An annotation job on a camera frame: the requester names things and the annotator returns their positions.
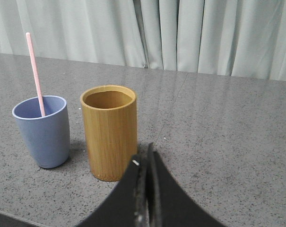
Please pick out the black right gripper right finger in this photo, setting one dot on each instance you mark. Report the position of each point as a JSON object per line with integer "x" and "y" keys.
{"x": 168, "y": 203}

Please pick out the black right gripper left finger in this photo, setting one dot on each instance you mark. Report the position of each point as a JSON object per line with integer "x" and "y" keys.
{"x": 126, "y": 204}

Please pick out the pink chopstick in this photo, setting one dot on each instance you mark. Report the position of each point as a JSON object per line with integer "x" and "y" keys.
{"x": 35, "y": 72}

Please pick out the blue plastic cup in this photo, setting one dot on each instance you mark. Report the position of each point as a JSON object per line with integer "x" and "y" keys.
{"x": 46, "y": 137}

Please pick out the bamboo cylindrical holder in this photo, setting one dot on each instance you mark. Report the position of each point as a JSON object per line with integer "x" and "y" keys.
{"x": 110, "y": 123}

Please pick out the grey pleated curtain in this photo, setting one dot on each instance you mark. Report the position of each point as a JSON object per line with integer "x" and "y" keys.
{"x": 225, "y": 37}

